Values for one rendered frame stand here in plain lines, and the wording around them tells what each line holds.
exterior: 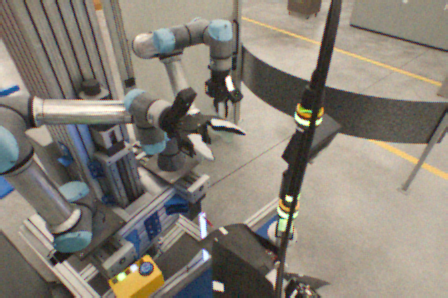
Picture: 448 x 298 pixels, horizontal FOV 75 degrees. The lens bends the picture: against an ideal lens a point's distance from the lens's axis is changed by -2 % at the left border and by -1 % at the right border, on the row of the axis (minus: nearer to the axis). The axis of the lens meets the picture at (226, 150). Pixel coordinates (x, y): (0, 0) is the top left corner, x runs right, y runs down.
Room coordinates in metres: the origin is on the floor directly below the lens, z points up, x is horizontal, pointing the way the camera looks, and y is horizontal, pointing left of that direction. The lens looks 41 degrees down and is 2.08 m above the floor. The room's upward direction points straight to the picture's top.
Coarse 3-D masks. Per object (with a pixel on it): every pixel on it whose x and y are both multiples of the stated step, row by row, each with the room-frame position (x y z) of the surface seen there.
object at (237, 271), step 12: (216, 252) 0.37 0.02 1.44; (228, 252) 0.38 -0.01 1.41; (216, 264) 0.34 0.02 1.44; (228, 264) 0.35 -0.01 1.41; (240, 264) 0.37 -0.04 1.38; (216, 276) 0.31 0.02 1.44; (228, 276) 0.32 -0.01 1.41; (240, 276) 0.33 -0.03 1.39; (252, 276) 0.35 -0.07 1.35; (264, 276) 0.37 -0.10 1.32; (228, 288) 0.29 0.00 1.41; (240, 288) 0.31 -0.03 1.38; (252, 288) 0.32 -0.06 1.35; (264, 288) 0.34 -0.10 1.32
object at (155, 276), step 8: (144, 256) 0.56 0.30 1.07; (136, 264) 0.53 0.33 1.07; (152, 264) 0.53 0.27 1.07; (136, 272) 0.50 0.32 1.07; (152, 272) 0.50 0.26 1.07; (160, 272) 0.50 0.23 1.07; (120, 280) 0.47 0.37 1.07; (128, 280) 0.47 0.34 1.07; (136, 280) 0.47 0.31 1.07; (144, 280) 0.47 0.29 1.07; (152, 280) 0.47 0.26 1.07; (160, 280) 0.49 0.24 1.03; (112, 288) 0.44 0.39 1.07; (120, 288) 0.44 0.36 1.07; (128, 288) 0.44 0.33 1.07; (136, 288) 0.44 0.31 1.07; (144, 288) 0.45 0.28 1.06; (152, 288) 0.47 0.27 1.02; (120, 296) 0.42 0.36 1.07; (128, 296) 0.42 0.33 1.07; (136, 296) 0.43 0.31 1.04; (144, 296) 0.44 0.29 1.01
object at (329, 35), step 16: (336, 0) 0.35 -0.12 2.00; (336, 16) 0.33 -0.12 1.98; (336, 32) 0.33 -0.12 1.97; (320, 48) 0.40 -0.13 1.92; (320, 64) 0.40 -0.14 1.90; (320, 80) 0.32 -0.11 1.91; (320, 96) 0.32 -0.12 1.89; (304, 144) 0.32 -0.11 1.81; (304, 160) 0.31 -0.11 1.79; (288, 224) 0.31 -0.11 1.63
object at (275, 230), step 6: (276, 222) 0.43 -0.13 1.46; (282, 222) 0.37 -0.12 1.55; (270, 228) 0.42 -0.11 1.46; (276, 228) 0.37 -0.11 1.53; (282, 228) 0.36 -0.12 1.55; (294, 228) 0.42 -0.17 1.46; (270, 234) 0.40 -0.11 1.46; (276, 234) 0.36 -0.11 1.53; (294, 234) 0.40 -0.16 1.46; (270, 240) 0.39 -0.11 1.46; (276, 240) 0.37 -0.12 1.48; (288, 240) 0.37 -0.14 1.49; (294, 240) 0.38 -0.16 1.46; (288, 246) 0.37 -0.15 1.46
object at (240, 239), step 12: (228, 228) 0.61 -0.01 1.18; (240, 228) 0.62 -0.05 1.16; (204, 240) 0.54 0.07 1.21; (228, 240) 0.55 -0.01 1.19; (240, 240) 0.56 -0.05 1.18; (252, 240) 0.57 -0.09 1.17; (240, 252) 0.51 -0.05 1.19; (252, 252) 0.51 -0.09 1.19; (264, 252) 0.52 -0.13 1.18; (252, 264) 0.47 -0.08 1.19; (264, 264) 0.47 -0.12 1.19
